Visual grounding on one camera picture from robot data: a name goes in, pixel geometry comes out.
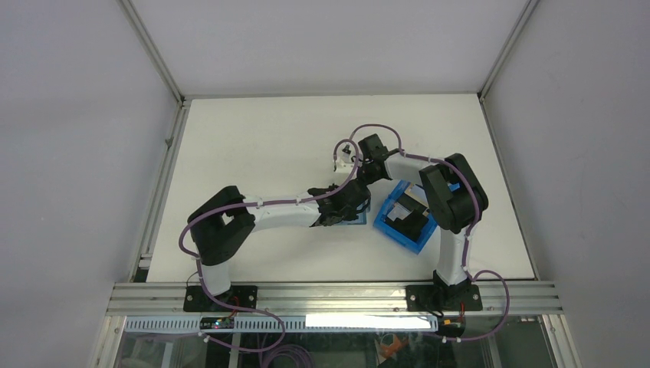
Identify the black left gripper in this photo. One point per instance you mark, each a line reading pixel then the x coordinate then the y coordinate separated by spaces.
pixel 351 215

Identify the teal leather card holder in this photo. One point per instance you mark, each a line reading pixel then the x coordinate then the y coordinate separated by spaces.
pixel 360 216

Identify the blue plastic bin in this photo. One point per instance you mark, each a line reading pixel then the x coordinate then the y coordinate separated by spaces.
pixel 405 217

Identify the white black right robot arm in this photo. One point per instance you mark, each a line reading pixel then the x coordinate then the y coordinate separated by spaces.
pixel 456 201

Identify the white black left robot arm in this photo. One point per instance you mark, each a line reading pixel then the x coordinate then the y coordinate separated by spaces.
pixel 221 225

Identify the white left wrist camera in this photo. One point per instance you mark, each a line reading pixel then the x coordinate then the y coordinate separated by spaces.
pixel 343 167

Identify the white slotted cable duct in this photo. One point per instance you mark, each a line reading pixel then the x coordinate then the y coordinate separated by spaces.
pixel 310 323

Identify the aluminium front mounting rail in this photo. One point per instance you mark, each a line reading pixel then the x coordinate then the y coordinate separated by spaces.
pixel 294 299

